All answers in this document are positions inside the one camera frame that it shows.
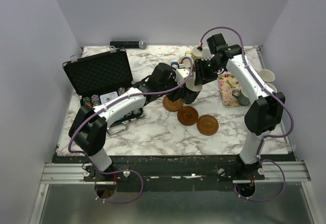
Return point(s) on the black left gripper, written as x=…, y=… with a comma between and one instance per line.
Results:
x=178, y=94

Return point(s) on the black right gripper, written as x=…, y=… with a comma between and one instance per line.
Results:
x=199, y=72

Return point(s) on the dark blue mug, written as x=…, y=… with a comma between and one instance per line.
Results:
x=183, y=62

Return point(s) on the light green mug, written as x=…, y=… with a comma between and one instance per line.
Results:
x=195, y=53

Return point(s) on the brown wooden coaster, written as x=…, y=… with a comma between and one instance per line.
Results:
x=187, y=116
x=172, y=105
x=207, y=125

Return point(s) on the grey blue mug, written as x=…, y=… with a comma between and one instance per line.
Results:
x=240, y=97

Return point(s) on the teal mug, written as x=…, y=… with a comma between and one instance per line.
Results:
x=191, y=91

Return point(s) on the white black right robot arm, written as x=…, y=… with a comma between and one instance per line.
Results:
x=266, y=108

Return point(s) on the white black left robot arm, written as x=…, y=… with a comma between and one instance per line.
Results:
x=90, y=125

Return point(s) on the floral serving tray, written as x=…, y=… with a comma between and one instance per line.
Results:
x=228, y=83

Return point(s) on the black microphone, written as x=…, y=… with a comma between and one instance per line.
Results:
x=129, y=44

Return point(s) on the pink mug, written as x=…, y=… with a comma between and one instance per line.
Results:
x=267, y=75

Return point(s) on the white card deck box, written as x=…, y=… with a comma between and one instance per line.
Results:
x=104, y=98

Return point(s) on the black poker chip case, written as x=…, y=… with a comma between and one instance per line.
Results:
x=95, y=75

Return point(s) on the light blue mug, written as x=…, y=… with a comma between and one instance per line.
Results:
x=272, y=87

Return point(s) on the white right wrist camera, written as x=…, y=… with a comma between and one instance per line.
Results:
x=206, y=55

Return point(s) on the aluminium mounting rail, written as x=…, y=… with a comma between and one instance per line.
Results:
x=267, y=173

